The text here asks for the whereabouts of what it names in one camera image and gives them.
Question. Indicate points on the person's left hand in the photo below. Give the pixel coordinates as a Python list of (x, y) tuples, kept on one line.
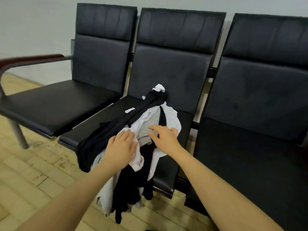
[(120, 150)]

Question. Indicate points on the person's right hand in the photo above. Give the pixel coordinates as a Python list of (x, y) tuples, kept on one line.
[(166, 139)]

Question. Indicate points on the pile of clothes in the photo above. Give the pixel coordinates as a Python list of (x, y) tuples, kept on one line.
[(132, 180)]

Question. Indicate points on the person's right forearm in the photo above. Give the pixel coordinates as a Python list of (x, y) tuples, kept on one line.
[(228, 197)]

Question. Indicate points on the person's left forearm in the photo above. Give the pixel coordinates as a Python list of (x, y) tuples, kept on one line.
[(65, 204)]

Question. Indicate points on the grey metal bench leg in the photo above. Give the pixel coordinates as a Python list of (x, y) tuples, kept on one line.
[(17, 130)]

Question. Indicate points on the brown wooden bench armrest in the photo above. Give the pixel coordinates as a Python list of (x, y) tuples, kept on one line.
[(29, 61)]

